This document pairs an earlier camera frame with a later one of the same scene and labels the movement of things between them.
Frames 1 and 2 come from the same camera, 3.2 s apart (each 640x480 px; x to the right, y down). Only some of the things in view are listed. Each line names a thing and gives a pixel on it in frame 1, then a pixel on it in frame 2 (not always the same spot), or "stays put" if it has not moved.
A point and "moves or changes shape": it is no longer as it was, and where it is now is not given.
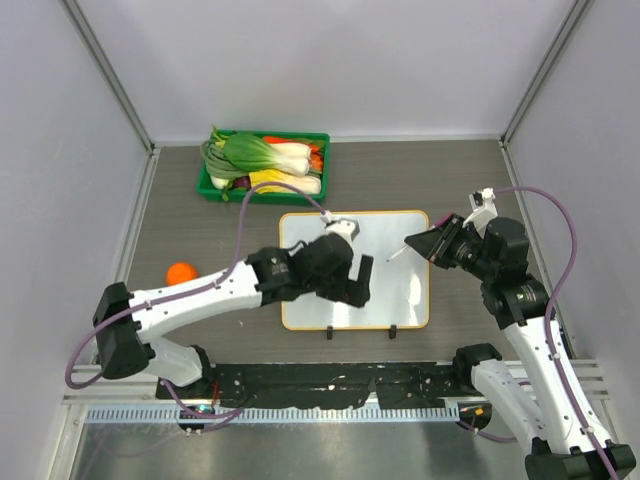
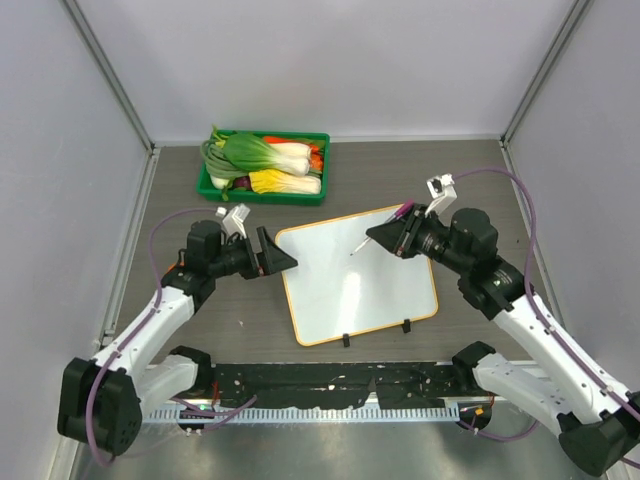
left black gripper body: x=333 y=287 → x=246 y=262
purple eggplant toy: x=242 y=182 stays put
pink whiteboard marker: x=437 y=225 moves or changes shape
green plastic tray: x=207 y=192 stays put
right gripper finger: x=425 y=242 → x=392 y=233
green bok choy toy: x=251 y=151 stays put
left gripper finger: x=358 y=291 → x=272 y=257
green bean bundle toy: x=218 y=163 stays put
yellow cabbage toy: x=307 y=183 stays put
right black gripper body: x=447 y=239 → x=414 y=231
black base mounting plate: x=416 y=385 stays put
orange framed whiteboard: x=399 y=288 moves or changes shape
